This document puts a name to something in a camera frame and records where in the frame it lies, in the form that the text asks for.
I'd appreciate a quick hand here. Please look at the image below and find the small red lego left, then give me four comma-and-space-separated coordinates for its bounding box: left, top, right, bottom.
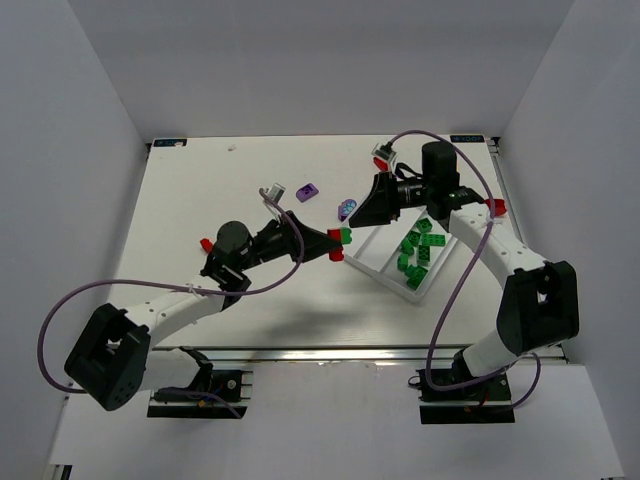
200, 238, 214, 254

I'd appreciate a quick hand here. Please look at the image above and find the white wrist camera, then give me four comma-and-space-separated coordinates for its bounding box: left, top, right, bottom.
259, 183, 286, 205
372, 142, 397, 172

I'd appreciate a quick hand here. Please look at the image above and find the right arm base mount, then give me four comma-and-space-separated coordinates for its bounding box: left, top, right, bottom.
407, 368, 515, 425

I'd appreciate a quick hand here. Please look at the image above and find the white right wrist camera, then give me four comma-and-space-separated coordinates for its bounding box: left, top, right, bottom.
372, 142, 397, 172

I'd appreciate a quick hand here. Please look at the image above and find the aluminium table edge rail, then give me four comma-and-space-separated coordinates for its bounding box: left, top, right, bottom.
149, 344, 566, 365

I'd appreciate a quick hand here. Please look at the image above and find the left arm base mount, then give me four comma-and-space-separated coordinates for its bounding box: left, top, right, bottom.
140, 348, 253, 420

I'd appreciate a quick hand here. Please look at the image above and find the white three-compartment tray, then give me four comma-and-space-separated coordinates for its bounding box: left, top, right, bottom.
344, 207, 457, 303

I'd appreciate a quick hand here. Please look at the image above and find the blue label left corner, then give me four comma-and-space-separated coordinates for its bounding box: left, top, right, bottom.
152, 138, 187, 148

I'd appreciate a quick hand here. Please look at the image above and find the green 2x2 lego brick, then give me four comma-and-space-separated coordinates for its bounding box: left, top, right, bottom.
416, 245, 431, 265

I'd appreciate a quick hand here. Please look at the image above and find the small green lego brick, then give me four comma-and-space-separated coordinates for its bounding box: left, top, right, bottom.
406, 276, 422, 290

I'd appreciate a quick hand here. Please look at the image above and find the blue label right corner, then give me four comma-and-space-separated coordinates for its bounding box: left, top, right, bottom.
449, 134, 485, 143

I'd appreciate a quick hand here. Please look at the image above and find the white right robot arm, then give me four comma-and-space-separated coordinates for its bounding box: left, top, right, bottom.
348, 139, 579, 392

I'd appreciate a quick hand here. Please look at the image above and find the purple paw print lego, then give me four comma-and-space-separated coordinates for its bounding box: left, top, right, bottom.
337, 199, 357, 222

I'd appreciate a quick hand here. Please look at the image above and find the red lego brick top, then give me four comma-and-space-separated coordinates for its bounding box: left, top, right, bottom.
373, 156, 389, 171

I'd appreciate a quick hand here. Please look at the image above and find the red lego right side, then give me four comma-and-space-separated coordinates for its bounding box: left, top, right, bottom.
484, 198, 507, 218

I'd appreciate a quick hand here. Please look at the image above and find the red and green lego stack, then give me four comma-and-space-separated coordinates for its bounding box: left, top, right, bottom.
327, 227, 352, 262

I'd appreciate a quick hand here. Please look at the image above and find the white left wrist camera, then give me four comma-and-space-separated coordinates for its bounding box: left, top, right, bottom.
259, 183, 286, 205

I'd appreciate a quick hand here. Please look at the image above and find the blue label corner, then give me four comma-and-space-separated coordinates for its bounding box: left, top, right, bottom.
449, 134, 485, 143
152, 138, 187, 148

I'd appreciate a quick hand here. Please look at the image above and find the green 2x4 lego plate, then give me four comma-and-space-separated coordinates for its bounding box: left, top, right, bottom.
420, 233, 447, 247

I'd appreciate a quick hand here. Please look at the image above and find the purple arch lego brick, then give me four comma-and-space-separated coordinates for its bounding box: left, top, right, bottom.
295, 183, 319, 203

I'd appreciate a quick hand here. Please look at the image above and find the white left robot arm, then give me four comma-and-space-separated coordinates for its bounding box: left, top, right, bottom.
64, 212, 345, 411

